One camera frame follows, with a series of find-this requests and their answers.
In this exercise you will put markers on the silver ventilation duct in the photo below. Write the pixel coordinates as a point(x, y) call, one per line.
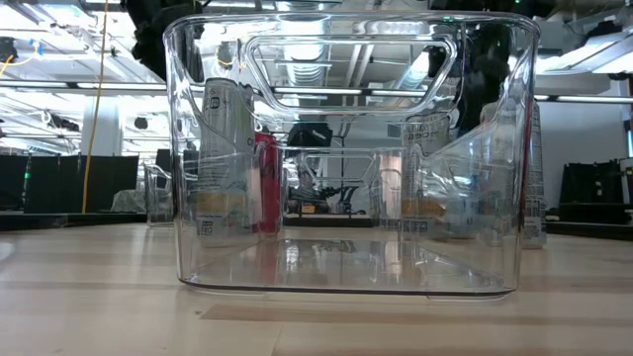
point(305, 69)

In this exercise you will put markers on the black aluminium table frame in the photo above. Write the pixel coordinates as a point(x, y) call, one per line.
point(49, 221)

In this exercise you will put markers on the black partition panels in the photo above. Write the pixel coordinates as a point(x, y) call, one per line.
point(69, 183)

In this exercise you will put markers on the red can silver lid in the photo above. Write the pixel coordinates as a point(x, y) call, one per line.
point(269, 188)

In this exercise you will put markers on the ceiling light strip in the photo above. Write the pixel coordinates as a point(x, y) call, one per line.
point(84, 85)
point(588, 99)

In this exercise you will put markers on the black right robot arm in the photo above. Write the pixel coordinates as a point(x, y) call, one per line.
point(475, 5)

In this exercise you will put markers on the black crates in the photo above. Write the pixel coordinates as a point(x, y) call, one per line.
point(593, 190)

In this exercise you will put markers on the clear plastic bin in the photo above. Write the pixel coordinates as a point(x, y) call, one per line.
point(158, 198)
point(346, 267)

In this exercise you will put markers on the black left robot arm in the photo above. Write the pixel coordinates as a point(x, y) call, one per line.
point(153, 39)

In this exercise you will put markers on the white can black lid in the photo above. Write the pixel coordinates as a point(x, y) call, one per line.
point(222, 148)
point(535, 198)

